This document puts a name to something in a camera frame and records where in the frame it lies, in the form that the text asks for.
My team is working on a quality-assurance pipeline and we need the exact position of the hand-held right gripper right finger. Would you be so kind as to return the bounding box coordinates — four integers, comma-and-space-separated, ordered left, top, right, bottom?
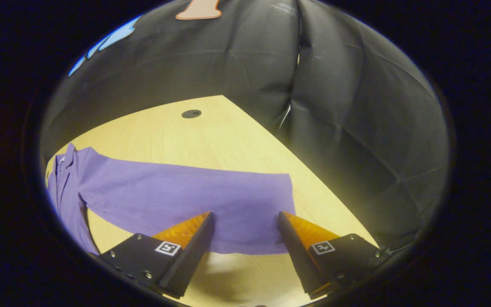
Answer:
277, 211, 393, 300

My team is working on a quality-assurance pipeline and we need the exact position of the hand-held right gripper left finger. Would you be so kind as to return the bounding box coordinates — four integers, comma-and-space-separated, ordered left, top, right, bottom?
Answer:
98, 211, 215, 299

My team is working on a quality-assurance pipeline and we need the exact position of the black backdrop cloth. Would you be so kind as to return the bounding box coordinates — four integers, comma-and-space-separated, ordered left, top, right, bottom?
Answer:
41, 0, 450, 252

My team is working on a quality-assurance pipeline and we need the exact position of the purple ribbed button cardigan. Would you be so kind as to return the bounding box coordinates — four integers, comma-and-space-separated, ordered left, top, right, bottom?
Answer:
46, 143, 297, 255

